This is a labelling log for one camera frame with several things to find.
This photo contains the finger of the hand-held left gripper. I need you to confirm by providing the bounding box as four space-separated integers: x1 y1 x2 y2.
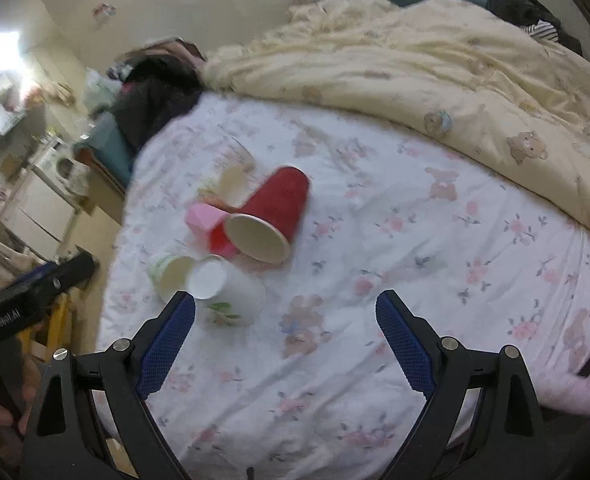
38 251 99 293

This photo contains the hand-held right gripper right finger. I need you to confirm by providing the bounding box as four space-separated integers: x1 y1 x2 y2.
375 289 560 480

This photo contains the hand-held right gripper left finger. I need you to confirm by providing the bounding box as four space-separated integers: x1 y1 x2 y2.
19 290 197 480

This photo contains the green patterned paper cup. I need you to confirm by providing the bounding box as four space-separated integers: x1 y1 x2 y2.
147 252 197 302

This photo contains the white paper cup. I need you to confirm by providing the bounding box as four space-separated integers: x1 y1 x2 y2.
186 256 267 327

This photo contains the small red cup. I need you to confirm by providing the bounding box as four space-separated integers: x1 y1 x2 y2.
208 220 238 257

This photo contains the pink cup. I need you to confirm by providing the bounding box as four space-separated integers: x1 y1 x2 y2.
185 203 230 247

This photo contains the large red paper cup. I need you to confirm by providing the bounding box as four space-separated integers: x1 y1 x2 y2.
224 165 310 265

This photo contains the cream paper cup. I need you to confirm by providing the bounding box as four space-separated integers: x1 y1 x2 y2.
217 166 248 207

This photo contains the clear plastic cup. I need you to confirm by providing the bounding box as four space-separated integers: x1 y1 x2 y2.
213 136 257 173

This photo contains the white cabinet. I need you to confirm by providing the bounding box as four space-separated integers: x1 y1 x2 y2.
0 175 78 263

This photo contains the floral white bed sheet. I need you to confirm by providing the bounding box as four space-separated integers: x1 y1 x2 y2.
96 92 590 480

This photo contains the white washing machine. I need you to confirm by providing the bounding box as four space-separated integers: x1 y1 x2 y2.
31 146 83 192

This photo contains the dark clothing pile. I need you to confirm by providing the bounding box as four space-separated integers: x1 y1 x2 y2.
109 40 210 151

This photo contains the cream bear-print duvet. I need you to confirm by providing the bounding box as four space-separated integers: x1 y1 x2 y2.
202 0 590 253

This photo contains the striped cloth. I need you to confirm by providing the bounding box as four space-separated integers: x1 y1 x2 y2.
526 19 560 42

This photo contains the black garment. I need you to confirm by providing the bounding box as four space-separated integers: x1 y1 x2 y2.
486 0 584 56

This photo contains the teal bed frame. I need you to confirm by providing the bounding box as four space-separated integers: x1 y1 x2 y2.
72 110 135 196

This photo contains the wall sticker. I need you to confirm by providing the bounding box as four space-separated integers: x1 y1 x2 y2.
92 2 117 27

